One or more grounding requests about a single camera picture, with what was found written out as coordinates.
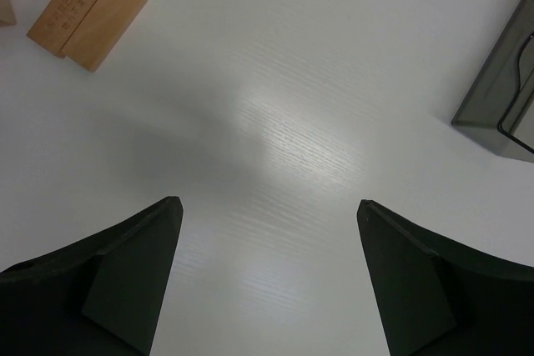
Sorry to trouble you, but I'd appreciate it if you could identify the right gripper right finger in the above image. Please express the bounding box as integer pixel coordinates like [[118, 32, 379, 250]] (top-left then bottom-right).
[[356, 200, 533, 355]]

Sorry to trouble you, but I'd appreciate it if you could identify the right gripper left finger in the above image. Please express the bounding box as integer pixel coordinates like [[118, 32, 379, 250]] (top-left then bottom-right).
[[1, 197, 183, 355]]

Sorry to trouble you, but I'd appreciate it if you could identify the smoky transparent plastic bin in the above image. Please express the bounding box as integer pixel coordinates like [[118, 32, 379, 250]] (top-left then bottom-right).
[[451, 0, 533, 163]]

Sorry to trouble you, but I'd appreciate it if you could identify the plain light wood plank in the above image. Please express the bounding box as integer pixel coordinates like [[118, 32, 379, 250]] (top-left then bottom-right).
[[62, 0, 147, 73]]

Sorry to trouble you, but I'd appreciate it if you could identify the printed light wood plank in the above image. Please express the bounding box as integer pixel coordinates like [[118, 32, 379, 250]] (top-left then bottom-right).
[[27, 0, 97, 58]]

